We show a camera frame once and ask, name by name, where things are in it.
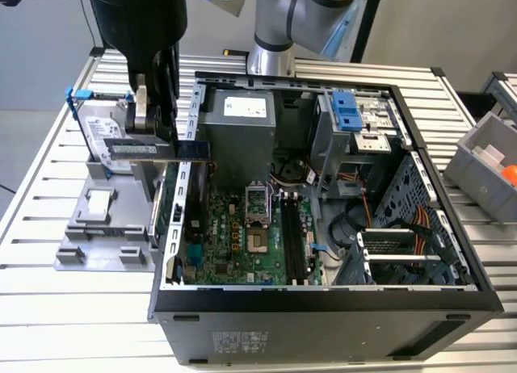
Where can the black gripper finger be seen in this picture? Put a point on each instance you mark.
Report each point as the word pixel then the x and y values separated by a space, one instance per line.
pixel 167 90

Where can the black RAM stick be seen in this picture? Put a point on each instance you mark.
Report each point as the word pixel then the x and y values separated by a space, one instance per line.
pixel 133 150

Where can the black RAM slot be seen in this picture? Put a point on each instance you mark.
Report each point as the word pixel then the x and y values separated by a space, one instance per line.
pixel 288 240

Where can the yellow black plug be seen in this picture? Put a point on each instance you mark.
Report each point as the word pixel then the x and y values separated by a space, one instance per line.
pixel 230 52

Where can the hard disk in blue carrier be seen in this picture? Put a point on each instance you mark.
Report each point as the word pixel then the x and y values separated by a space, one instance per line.
pixel 95 124

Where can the grey power supply unit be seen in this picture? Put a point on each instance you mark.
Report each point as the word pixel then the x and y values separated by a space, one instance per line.
pixel 238 147

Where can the green graphics card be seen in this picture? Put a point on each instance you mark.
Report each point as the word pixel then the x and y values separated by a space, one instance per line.
pixel 169 187

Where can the grey parts rack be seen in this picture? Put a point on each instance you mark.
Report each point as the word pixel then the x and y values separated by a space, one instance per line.
pixel 117 207

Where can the silver CPU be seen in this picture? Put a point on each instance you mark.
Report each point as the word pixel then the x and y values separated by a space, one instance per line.
pixel 98 203

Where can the round black speaker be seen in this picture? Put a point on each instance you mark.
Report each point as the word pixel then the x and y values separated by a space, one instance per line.
pixel 288 172

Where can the green motherboard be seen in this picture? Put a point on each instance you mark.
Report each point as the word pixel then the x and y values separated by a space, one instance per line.
pixel 218 244

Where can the CPU socket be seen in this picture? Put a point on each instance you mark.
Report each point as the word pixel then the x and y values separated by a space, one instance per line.
pixel 258 240

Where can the blue plastic drive latch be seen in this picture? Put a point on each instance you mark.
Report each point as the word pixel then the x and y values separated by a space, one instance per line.
pixel 345 110

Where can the grey disk bay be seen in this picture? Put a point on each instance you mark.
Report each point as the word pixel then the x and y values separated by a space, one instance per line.
pixel 387 244

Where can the black PC case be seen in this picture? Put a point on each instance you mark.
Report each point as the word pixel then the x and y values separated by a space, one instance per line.
pixel 323 336

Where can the grey plastic bin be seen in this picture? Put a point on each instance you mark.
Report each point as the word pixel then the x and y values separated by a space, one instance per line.
pixel 480 187

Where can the white box in bin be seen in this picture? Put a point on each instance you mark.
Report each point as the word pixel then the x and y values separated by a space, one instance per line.
pixel 490 153

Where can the grey metal side table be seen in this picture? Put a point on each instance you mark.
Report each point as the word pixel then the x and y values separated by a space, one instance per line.
pixel 503 86

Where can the orange ball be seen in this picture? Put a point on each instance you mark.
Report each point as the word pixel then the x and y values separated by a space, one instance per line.
pixel 509 175

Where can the black frame post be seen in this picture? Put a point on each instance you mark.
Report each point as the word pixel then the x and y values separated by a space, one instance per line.
pixel 373 26

